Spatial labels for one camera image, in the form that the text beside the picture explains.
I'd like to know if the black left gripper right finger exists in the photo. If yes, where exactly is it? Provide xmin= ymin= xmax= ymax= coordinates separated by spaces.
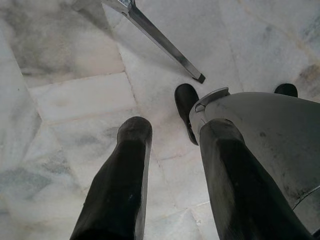
xmin=198 ymin=118 xmax=316 ymax=240

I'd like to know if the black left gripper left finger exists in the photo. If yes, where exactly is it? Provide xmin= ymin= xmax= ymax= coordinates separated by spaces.
xmin=69 ymin=116 xmax=153 ymax=240

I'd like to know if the silver metal clothes rack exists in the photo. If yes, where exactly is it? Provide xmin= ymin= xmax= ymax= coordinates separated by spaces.
xmin=99 ymin=0 xmax=206 ymax=84

